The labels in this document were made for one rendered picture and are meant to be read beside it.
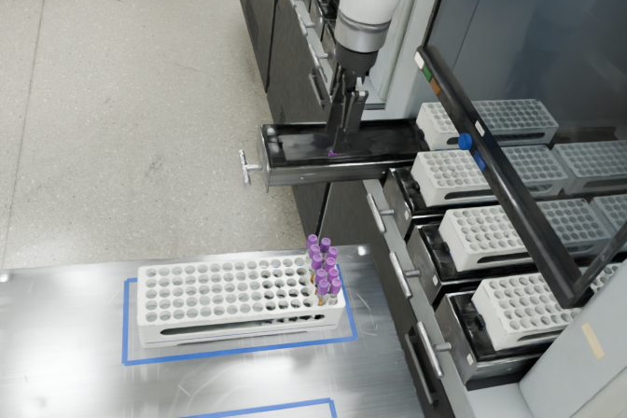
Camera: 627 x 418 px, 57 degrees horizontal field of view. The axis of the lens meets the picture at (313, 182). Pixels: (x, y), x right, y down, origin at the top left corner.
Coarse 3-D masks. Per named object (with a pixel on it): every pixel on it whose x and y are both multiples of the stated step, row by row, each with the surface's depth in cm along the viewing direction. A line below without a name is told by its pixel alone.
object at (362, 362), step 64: (192, 256) 96; (256, 256) 98; (0, 320) 83; (64, 320) 85; (128, 320) 86; (384, 320) 92; (0, 384) 77; (64, 384) 78; (128, 384) 79; (192, 384) 81; (256, 384) 82; (320, 384) 83; (384, 384) 85
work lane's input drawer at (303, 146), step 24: (384, 120) 128; (408, 120) 130; (264, 144) 119; (288, 144) 121; (312, 144) 122; (360, 144) 124; (384, 144) 125; (408, 144) 126; (264, 168) 120; (288, 168) 115; (312, 168) 117; (336, 168) 118; (360, 168) 120; (384, 168) 122
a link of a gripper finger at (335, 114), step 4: (332, 104) 113; (336, 104) 114; (340, 104) 114; (332, 108) 113; (336, 108) 113; (340, 108) 114; (332, 112) 114; (336, 112) 114; (340, 112) 114; (328, 116) 115; (332, 116) 115; (336, 116) 115; (340, 116) 115; (328, 120) 115; (332, 120) 116; (336, 120) 116; (340, 120) 116; (328, 124) 116; (332, 124) 116; (336, 124) 117; (328, 128) 117; (332, 128) 117; (336, 128) 117; (328, 132) 118; (332, 132) 118
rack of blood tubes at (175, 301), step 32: (288, 256) 91; (160, 288) 84; (192, 288) 85; (224, 288) 86; (256, 288) 87; (288, 288) 87; (160, 320) 80; (192, 320) 81; (224, 320) 82; (256, 320) 89; (288, 320) 87; (320, 320) 88
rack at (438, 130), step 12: (432, 108) 126; (420, 120) 128; (432, 120) 123; (444, 120) 124; (432, 132) 123; (444, 132) 121; (456, 132) 122; (432, 144) 123; (444, 144) 123; (456, 144) 125
